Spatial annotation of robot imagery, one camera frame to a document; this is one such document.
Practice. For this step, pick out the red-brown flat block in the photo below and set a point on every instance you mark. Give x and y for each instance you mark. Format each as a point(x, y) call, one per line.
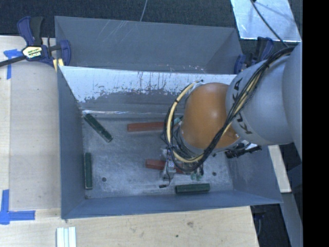
point(154, 164)
point(144, 126)

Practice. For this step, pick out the dark green flat block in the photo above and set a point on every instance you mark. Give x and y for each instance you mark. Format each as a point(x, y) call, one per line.
point(192, 188)
point(99, 128)
point(88, 171)

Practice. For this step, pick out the grey metal bin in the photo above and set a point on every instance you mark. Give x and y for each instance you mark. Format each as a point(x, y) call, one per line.
point(123, 163)

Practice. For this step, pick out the pale wood board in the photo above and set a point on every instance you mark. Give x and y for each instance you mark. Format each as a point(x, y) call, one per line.
point(33, 138)

